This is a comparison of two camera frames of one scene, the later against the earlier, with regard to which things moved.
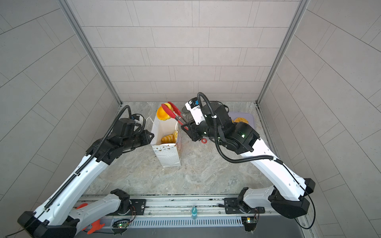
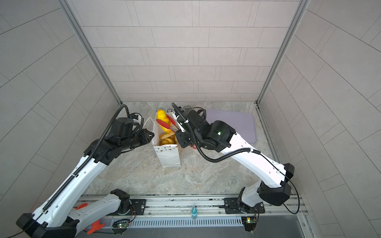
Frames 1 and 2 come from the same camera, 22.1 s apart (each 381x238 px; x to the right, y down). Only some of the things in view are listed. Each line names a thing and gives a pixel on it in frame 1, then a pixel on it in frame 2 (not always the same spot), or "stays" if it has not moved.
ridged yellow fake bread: x=171 y=138 stays
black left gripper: x=145 y=134 stays
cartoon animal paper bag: x=168 y=154 stays
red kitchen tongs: x=179 y=117 -> x=172 y=125
